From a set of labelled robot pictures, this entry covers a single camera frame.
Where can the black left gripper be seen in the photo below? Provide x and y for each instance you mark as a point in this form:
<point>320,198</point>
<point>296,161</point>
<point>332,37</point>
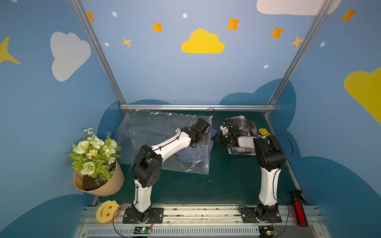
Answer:
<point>204,138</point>

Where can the yellow toy shovel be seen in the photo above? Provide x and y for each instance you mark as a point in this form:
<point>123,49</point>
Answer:
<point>264,132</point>

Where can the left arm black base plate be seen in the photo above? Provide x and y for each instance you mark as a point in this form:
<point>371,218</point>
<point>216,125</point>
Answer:
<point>151,215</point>

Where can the flower bouquet in paper wrap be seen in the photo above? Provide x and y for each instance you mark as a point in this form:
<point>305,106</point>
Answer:
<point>96,169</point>

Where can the left aluminium frame post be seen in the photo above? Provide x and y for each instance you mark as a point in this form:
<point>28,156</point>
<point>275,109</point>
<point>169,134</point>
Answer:
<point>89,30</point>

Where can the horizontal aluminium frame rail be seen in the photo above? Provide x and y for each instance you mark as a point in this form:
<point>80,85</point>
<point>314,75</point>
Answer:
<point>197,107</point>

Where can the green circuit board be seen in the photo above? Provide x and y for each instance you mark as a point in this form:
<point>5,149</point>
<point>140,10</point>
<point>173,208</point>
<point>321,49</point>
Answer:
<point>142,230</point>
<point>267,232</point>

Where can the right aluminium frame post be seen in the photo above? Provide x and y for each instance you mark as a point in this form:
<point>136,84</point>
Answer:
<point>313,29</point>

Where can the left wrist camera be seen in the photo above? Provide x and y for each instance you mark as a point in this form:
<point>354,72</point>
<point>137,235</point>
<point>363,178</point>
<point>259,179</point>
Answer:
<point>202,125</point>

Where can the blue checked shirt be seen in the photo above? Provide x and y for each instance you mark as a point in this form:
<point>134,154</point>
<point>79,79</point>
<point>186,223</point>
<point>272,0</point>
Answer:
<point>197,154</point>

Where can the red spray bottle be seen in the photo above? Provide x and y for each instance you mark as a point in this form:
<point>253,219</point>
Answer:
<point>297,203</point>

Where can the clear plastic vacuum bag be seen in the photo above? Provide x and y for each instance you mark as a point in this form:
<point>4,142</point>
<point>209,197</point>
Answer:
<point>154,127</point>

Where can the yellow smiley face sponge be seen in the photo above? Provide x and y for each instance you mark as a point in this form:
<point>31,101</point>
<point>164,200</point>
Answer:
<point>107,212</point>

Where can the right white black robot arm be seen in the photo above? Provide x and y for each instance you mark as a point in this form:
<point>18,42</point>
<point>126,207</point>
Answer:
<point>270,158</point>

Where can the right green circuit board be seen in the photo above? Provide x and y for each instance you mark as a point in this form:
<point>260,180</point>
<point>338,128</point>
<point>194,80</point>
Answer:
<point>267,232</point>

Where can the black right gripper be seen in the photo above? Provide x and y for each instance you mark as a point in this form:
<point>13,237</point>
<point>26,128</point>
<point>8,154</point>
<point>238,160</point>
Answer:
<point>225,137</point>

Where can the aluminium frame post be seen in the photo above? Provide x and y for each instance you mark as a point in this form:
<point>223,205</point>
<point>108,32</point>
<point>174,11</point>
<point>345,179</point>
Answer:
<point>313,29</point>
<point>89,30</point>

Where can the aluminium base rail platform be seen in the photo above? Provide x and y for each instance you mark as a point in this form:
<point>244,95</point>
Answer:
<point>202,221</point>

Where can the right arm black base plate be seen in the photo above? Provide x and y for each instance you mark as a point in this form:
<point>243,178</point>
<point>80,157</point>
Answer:
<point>260,214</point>

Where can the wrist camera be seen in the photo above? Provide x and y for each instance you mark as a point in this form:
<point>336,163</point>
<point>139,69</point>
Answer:
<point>231,130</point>
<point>202,125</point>

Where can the teal hand rake wooden handle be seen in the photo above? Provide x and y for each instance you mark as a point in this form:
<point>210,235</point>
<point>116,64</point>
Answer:
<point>130,134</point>

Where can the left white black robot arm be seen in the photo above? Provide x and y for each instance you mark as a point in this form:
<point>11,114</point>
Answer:
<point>147,165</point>

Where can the left green circuit board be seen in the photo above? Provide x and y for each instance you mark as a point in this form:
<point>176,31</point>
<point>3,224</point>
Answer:
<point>142,230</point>

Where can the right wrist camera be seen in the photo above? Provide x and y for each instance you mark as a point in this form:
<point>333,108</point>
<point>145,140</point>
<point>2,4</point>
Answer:
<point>231,130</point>

